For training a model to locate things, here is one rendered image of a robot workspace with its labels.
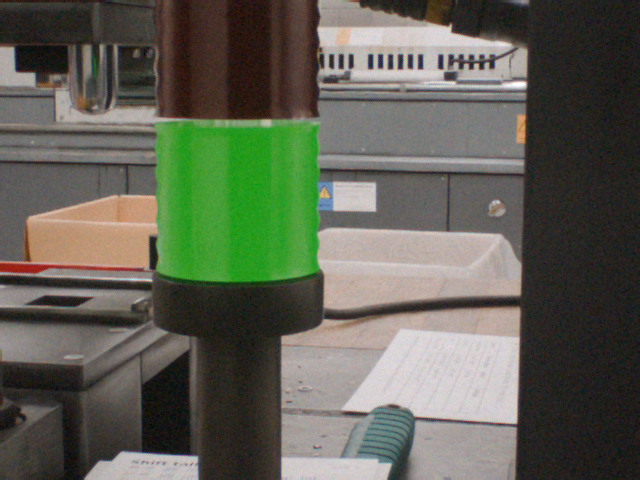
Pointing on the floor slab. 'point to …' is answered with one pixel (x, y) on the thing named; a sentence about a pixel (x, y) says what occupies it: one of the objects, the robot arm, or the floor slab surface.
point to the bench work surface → (379, 338)
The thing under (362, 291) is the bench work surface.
